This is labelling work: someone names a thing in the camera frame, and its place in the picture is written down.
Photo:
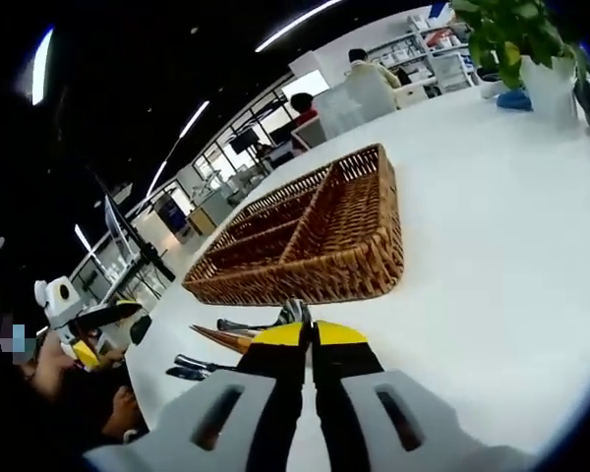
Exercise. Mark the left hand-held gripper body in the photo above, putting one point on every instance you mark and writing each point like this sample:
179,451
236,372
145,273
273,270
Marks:
59,300

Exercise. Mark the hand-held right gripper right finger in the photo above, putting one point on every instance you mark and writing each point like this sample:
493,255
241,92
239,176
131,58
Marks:
403,432

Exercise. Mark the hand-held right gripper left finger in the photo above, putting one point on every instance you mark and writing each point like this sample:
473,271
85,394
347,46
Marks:
201,432

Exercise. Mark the silver metal knife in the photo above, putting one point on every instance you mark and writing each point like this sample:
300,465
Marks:
201,363
187,373

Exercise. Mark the silver metal spoon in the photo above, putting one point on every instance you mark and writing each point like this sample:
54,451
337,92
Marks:
295,312

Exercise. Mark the brown wicker storage slots basket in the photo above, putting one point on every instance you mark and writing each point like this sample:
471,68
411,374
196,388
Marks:
354,231

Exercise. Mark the white storage shelving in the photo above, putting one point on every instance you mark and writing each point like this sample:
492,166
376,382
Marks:
442,64

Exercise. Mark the person's left hand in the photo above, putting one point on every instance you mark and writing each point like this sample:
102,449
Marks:
54,366

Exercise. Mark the black computer mouse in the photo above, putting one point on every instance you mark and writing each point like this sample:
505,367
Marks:
140,329

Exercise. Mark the ceiling light strip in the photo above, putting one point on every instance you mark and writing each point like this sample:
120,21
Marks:
83,238
156,178
195,118

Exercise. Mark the white office chair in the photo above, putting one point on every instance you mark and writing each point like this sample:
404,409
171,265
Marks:
311,133
130,434

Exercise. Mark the black tripod stand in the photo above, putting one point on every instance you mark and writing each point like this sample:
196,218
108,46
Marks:
152,255

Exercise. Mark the monitor on tripod stand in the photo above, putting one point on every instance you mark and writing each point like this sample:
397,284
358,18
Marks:
115,226

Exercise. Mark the blue banner stand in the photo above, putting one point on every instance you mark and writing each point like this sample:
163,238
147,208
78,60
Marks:
172,214

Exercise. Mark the wooden cabinet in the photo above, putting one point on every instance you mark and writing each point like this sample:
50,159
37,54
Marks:
201,221

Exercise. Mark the black monitor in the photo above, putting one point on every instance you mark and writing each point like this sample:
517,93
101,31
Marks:
242,140

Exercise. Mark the translucent white chair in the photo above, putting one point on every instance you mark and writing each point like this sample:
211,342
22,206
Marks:
349,110

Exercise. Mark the long curved ceiling light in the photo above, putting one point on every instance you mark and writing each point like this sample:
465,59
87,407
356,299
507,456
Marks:
295,27

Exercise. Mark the small blue object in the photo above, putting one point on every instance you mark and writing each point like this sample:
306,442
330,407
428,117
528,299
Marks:
513,100

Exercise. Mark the small white object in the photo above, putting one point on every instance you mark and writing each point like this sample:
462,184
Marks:
491,89

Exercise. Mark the green potted plant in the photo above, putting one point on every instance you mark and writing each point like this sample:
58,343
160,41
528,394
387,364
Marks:
546,93

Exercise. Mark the white wall screen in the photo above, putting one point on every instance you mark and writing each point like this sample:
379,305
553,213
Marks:
307,83

